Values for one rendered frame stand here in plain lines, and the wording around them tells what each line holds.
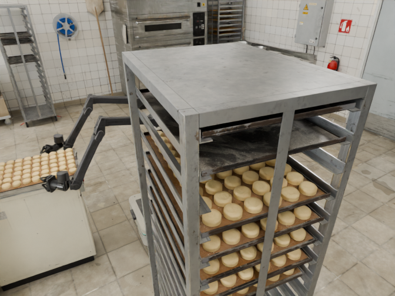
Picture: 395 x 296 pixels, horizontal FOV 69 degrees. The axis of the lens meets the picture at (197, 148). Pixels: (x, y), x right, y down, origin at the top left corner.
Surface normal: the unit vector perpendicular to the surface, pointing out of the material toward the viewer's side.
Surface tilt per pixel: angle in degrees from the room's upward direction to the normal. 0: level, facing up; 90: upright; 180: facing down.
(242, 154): 0
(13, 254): 90
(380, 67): 90
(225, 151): 0
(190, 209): 90
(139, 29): 90
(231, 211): 0
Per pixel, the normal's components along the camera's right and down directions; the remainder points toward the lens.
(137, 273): -0.01, -0.87
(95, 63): 0.52, 0.41
